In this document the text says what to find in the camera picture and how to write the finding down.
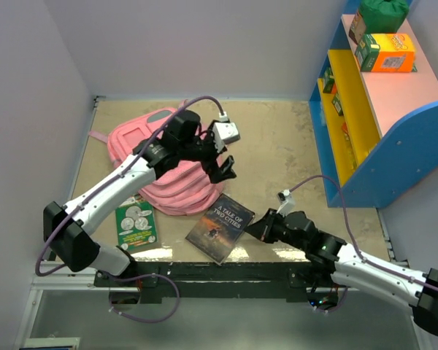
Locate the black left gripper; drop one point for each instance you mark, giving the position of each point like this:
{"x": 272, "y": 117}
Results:
{"x": 215, "y": 172}

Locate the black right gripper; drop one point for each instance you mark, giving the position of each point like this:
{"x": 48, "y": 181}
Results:
{"x": 263, "y": 228}

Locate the pink student backpack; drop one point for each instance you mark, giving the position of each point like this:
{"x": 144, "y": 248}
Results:
{"x": 185, "y": 190}

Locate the dark novel book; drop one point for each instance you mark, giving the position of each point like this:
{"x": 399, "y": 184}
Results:
{"x": 219, "y": 229}

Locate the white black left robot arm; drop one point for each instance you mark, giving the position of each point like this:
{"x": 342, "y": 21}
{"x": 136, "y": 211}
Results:
{"x": 67, "y": 229}

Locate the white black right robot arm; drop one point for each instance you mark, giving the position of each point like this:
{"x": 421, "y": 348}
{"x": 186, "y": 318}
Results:
{"x": 415, "y": 292}

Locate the green cloth bag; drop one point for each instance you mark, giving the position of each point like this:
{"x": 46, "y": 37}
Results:
{"x": 383, "y": 17}

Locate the green paperback book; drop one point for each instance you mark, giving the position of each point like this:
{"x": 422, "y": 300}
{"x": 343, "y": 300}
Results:
{"x": 135, "y": 224}

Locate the orange packet on shelf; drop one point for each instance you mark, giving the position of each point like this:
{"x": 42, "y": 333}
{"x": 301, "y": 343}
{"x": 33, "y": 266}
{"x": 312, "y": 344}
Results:
{"x": 348, "y": 142}

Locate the small green box lower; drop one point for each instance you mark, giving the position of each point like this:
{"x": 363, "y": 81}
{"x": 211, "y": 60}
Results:
{"x": 337, "y": 104}

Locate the small green box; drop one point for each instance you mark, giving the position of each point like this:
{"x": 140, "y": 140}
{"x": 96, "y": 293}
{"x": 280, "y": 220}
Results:
{"x": 328, "y": 81}
{"x": 337, "y": 104}

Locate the small green box upper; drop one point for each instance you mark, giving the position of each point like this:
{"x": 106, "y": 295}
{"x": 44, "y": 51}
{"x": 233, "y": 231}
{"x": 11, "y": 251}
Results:
{"x": 328, "y": 81}

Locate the blue yellow pink shelf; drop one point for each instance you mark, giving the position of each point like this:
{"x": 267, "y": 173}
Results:
{"x": 392, "y": 121}

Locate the brown card box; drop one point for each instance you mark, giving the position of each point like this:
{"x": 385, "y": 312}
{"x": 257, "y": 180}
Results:
{"x": 357, "y": 27}

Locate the orange green crayon box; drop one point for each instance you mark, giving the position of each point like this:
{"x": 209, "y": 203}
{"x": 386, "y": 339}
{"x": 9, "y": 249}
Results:
{"x": 386, "y": 53}

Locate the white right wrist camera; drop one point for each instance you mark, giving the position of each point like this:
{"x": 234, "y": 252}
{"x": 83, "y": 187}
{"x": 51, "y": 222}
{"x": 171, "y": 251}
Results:
{"x": 287, "y": 202}

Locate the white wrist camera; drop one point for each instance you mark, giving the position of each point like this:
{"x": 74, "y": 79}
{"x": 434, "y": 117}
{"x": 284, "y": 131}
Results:
{"x": 287, "y": 202}
{"x": 224, "y": 133}

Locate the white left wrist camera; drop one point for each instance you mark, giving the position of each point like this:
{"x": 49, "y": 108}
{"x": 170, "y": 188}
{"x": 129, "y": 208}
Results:
{"x": 224, "y": 133}

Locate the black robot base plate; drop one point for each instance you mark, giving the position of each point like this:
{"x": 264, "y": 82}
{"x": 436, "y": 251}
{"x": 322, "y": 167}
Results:
{"x": 294, "y": 282}

